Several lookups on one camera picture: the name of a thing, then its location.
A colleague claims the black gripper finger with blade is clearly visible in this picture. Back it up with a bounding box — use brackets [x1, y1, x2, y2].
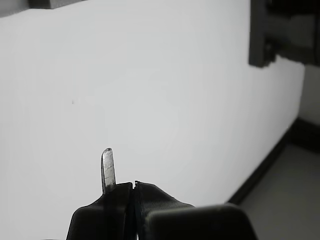
[66, 147, 133, 240]

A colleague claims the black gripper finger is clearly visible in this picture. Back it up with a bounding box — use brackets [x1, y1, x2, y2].
[133, 180, 196, 240]

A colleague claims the tall black bracket fixture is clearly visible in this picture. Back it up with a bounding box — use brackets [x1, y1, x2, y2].
[248, 0, 320, 68]

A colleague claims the short black bracket fixture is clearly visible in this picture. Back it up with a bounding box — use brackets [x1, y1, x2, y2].
[27, 0, 88, 10]

